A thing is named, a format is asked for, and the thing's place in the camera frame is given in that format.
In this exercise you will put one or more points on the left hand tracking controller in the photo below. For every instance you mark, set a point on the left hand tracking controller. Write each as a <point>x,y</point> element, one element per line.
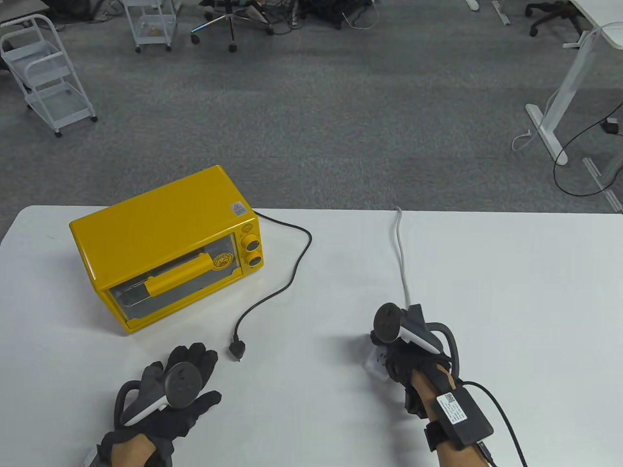
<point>183,385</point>

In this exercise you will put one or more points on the yellow toaster oven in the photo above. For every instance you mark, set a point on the yellow toaster oven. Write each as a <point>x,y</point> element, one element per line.
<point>160,228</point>

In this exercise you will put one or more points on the hand tracking controller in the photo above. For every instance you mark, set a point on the hand tracking controller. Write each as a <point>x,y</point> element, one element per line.
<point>387,323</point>
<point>183,385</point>

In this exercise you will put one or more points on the person's left forearm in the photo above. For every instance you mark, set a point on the person's left forearm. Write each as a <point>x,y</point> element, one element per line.
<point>132,452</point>

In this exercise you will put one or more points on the right hand tracking controller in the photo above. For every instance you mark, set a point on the right hand tracking controller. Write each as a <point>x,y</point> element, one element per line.
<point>387,323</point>

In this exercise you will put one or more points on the black power adapter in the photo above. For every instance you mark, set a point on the black power adapter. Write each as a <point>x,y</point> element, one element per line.
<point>611,126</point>

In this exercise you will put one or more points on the person's right hand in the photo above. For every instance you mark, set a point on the person's right hand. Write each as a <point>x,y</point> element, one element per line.
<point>395,366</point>

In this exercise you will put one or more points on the white power strip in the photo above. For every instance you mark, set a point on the white power strip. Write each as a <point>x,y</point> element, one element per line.
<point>375,363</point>

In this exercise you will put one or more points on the metal floor rail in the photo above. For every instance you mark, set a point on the metal floor rail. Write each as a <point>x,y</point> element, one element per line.
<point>603,187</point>

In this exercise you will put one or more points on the person's right forearm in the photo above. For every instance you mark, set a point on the person's right forearm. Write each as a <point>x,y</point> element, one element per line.
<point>431,389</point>

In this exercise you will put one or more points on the white metal frame foot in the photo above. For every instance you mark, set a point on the white metal frame foot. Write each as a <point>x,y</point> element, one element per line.
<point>501,12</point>

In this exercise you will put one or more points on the black office chair base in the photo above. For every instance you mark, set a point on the black office chair base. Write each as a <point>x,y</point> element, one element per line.
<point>231,22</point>
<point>555,12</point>

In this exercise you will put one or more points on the white desk with leg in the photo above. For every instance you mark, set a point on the white desk with leg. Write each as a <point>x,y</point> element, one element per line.
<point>567,92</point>

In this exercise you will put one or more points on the black right wrist sensor box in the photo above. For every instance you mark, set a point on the black right wrist sensor box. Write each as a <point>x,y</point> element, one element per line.
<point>462,413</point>

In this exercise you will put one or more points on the person's left hand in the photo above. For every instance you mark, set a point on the person's left hand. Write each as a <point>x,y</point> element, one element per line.
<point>197,359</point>

